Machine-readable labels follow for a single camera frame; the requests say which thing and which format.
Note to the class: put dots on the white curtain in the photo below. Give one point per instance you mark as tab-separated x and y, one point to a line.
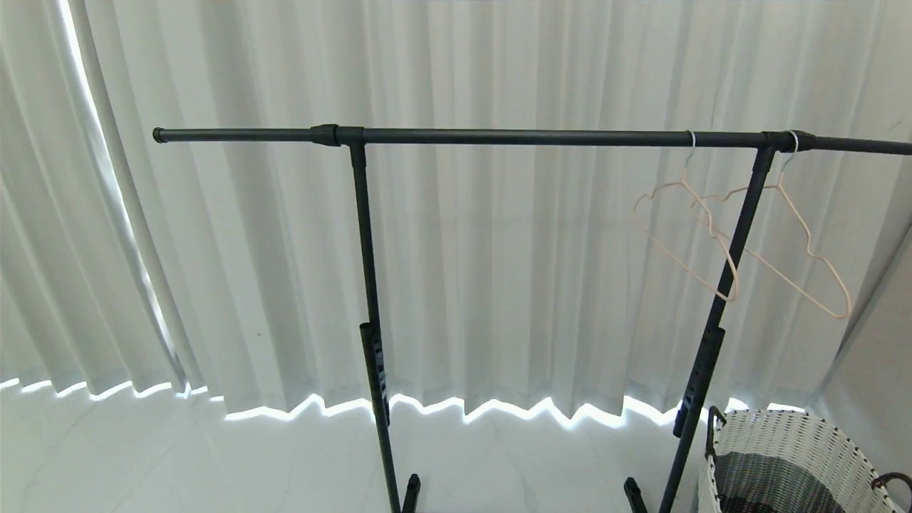
499	285

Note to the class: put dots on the black clothes rack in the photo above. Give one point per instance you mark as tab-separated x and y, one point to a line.
499	137

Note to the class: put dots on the pink clothes hanger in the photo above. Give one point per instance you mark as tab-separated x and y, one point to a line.
848	303
736	285

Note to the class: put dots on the white laundry basket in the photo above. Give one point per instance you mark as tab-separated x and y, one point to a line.
784	442

